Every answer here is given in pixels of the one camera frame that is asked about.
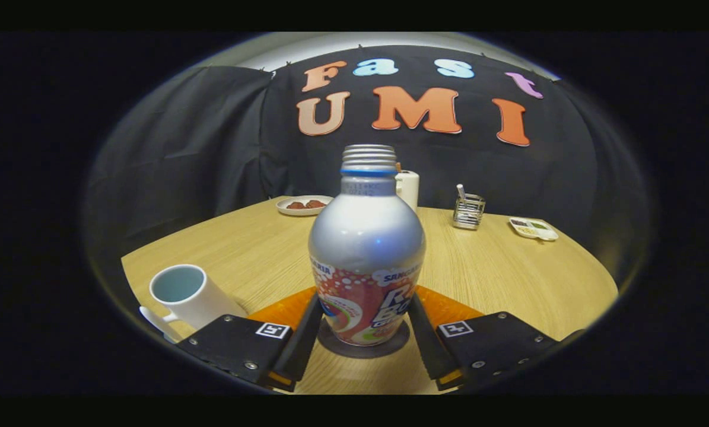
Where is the white round plate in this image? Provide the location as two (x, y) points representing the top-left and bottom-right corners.
(276, 195), (334, 216)

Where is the metal wire holder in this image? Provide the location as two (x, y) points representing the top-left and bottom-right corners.
(453, 193), (487, 230)

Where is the black backdrop cloth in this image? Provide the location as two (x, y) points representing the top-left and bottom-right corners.
(84, 44), (648, 285)

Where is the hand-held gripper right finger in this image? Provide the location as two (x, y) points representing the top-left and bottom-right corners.
(408, 292), (568, 391)

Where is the silver juice bottle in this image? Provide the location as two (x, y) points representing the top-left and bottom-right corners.
(308, 144), (427, 346)

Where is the dark round coaster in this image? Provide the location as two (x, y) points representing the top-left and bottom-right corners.
(317, 320), (411, 359)

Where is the white cup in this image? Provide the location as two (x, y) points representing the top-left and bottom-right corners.
(139, 264), (248, 343)

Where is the wooden table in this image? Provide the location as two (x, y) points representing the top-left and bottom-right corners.
(121, 196), (619, 395)

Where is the white toaster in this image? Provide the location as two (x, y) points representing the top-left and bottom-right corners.
(395, 169), (420, 212)

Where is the white divided tray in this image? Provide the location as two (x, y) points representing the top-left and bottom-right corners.
(508, 217), (559, 241)

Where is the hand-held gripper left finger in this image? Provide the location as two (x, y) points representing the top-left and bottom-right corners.
(176, 291), (324, 392)

